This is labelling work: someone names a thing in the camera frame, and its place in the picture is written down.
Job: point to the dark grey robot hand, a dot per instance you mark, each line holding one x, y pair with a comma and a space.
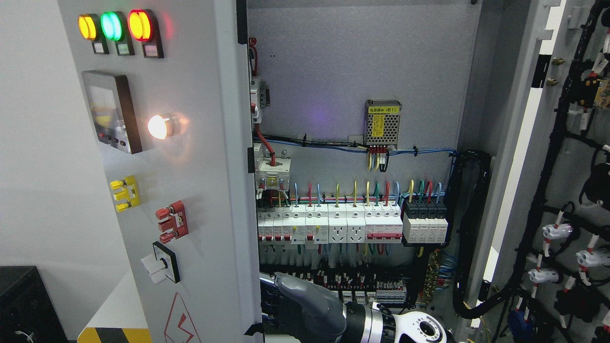
301, 309

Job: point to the grey cabinet door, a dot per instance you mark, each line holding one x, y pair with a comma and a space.
539, 267
204, 75

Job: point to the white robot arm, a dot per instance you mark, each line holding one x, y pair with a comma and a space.
377, 324

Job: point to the red indicator lamp left door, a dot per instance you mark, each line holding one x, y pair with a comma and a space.
144, 28

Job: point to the green indicator lamp left door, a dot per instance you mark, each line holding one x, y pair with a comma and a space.
115, 28

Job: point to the yellow indicator lamp left door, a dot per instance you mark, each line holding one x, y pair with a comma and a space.
90, 28

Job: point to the white socket breaker row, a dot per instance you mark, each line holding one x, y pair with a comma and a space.
310, 226

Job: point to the black relay terminal row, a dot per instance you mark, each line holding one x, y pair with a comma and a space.
363, 285

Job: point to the red electric hazard warning sticker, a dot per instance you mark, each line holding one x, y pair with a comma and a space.
179, 326

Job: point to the white current transformer blocks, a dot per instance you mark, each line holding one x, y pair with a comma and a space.
268, 177

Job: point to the black surge protector modules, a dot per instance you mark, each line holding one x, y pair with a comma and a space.
424, 224

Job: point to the perforated metal power supply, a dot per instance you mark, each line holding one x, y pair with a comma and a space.
382, 122

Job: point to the red three-pole main breaker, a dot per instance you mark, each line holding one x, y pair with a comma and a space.
259, 98

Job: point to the white glowing indicator lamp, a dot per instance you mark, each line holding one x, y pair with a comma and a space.
165, 125

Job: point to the black digital power meter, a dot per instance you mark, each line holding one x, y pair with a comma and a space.
112, 110

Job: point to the black box lower left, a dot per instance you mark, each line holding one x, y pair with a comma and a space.
26, 311

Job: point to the white rotary selector switch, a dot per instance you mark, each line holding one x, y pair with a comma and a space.
161, 265

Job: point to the red terminal post block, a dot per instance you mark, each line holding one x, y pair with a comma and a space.
172, 222

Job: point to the yellow terminal post block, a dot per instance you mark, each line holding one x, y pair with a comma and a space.
125, 193

